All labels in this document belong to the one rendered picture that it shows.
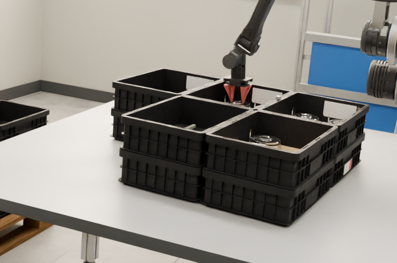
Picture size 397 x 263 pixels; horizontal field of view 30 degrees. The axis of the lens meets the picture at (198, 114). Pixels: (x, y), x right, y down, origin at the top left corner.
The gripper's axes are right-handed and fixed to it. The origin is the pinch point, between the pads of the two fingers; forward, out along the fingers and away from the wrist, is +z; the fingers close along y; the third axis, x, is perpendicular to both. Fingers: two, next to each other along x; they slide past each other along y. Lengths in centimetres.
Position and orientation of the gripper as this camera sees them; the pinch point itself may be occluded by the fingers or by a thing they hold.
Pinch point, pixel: (237, 100)
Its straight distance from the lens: 293.0
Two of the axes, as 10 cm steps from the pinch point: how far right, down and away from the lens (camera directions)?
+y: 8.9, 1.3, -4.4
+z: -0.1, 9.7, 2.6
